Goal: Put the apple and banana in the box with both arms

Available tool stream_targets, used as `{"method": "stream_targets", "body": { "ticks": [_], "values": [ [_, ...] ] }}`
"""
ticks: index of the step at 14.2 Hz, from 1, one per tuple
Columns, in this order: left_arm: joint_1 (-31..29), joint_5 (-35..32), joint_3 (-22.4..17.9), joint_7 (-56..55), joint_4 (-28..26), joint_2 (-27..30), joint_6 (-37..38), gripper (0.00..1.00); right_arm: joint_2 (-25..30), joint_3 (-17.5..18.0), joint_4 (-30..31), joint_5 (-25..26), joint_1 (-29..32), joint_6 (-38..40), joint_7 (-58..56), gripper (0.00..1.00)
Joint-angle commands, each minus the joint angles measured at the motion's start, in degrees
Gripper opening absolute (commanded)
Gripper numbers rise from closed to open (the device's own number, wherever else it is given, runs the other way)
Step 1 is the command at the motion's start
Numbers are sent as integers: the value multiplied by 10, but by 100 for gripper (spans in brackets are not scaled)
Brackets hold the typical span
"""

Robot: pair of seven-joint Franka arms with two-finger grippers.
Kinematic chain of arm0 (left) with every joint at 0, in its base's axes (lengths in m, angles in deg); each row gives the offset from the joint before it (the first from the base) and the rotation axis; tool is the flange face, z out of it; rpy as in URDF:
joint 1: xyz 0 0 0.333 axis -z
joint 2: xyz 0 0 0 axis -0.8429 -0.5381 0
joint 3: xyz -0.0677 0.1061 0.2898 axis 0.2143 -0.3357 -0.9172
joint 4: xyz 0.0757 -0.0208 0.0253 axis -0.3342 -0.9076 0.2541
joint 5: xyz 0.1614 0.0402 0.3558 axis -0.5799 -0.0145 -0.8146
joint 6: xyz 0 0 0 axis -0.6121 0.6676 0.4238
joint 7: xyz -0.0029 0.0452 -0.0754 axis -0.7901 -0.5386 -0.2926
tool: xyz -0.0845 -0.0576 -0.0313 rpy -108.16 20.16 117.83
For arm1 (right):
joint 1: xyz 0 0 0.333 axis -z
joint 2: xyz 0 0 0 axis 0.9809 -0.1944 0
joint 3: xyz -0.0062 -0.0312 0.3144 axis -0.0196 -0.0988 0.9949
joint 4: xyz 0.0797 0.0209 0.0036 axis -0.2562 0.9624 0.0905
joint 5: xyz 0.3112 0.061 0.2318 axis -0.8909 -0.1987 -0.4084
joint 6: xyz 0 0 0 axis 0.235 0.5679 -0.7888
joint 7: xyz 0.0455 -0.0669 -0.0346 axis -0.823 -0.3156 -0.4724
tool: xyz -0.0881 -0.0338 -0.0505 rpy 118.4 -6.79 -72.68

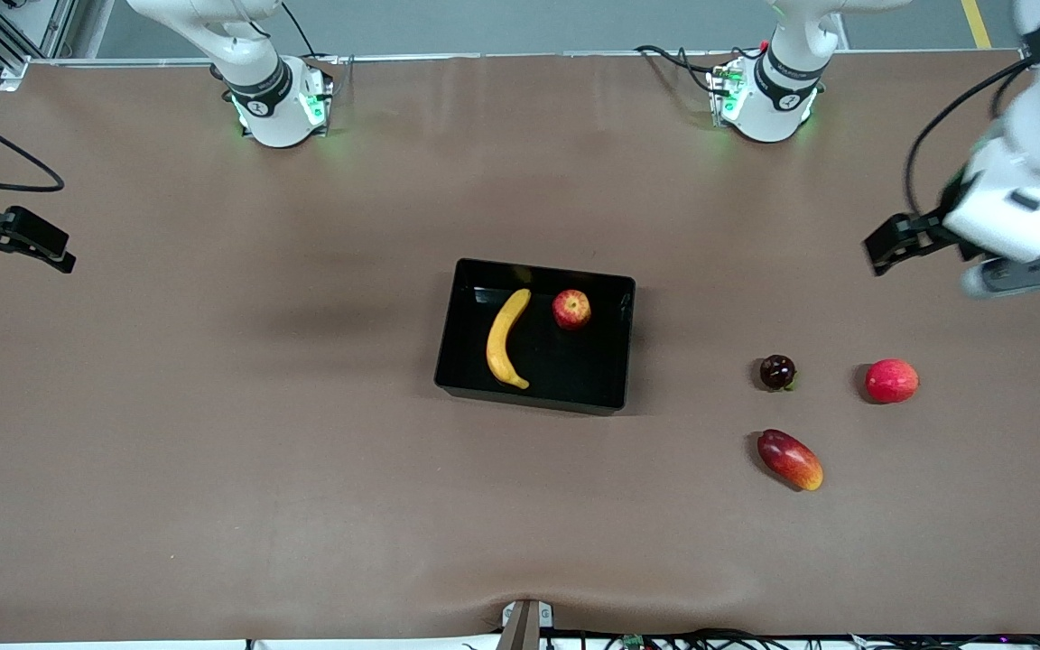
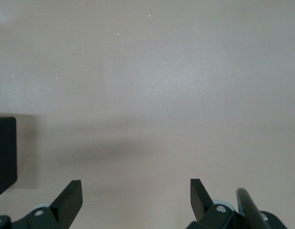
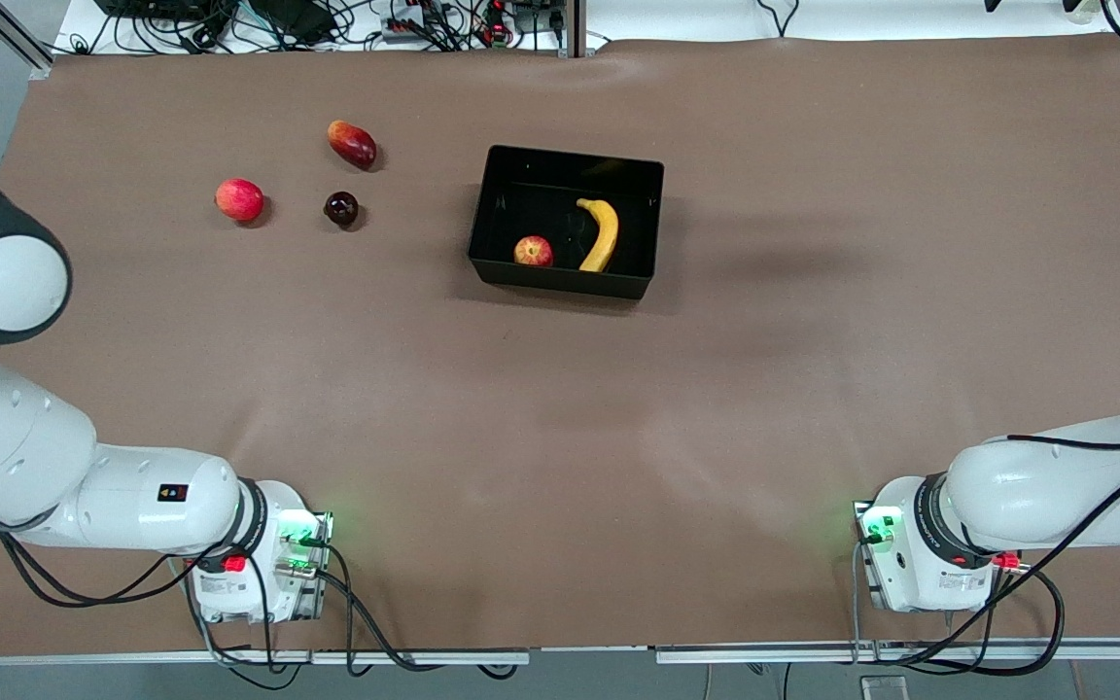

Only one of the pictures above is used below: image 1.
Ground grey metal table bracket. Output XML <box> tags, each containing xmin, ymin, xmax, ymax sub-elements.
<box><xmin>496</xmin><ymin>599</ymin><xmax>554</xmax><ymax>650</ymax></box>

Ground brown table cover mat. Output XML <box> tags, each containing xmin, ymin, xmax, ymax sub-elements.
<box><xmin>0</xmin><ymin>50</ymin><xmax>1040</xmax><ymax>644</ymax></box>

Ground black base cable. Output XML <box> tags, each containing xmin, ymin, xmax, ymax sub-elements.
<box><xmin>281</xmin><ymin>0</ymin><xmax>354</xmax><ymax>91</ymax></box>
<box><xmin>636</xmin><ymin>43</ymin><xmax>721</xmax><ymax>96</ymax></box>

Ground yellow banana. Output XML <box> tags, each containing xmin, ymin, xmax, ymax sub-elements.
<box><xmin>486</xmin><ymin>288</ymin><xmax>533</xmax><ymax>391</ymax></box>

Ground dark purple mangosteen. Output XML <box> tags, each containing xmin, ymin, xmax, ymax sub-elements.
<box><xmin>760</xmin><ymin>354</ymin><xmax>798</xmax><ymax>393</ymax></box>

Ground aluminium frame profile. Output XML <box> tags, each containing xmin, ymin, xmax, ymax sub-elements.
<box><xmin>0</xmin><ymin>0</ymin><xmax>79</xmax><ymax>91</ymax></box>

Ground plain red apple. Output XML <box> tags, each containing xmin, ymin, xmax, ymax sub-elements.
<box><xmin>865</xmin><ymin>358</ymin><xmax>920</xmax><ymax>404</ymax></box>

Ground black right base cable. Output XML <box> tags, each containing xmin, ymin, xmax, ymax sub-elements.
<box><xmin>281</xmin><ymin>0</ymin><xmax>354</xmax><ymax>91</ymax></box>

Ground black left base cable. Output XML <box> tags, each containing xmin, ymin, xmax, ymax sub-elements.
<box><xmin>636</xmin><ymin>43</ymin><xmax>721</xmax><ymax>96</ymax></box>

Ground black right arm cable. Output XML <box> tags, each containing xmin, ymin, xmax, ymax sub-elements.
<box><xmin>0</xmin><ymin>95</ymin><xmax>67</xmax><ymax>193</ymax></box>

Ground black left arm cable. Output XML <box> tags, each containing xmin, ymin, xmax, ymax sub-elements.
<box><xmin>903</xmin><ymin>56</ymin><xmax>1037</xmax><ymax>219</ymax></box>

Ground black plastic box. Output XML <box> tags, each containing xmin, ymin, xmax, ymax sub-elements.
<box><xmin>434</xmin><ymin>258</ymin><xmax>636</xmax><ymax>416</ymax></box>

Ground red yellow apple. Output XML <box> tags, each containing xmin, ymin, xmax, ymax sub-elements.
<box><xmin>552</xmin><ymin>289</ymin><xmax>592</xmax><ymax>330</ymax></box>

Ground red yellow mango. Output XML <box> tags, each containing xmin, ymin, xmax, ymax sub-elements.
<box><xmin>757</xmin><ymin>429</ymin><xmax>824</xmax><ymax>492</ymax></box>

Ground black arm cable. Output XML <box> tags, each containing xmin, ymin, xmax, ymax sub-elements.
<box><xmin>0</xmin><ymin>95</ymin><xmax>67</xmax><ymax>193</ymax></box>
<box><xmin>903</xmin><ymin>56</ymin><xmax>1037</xmax><ymax>219</ymax></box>

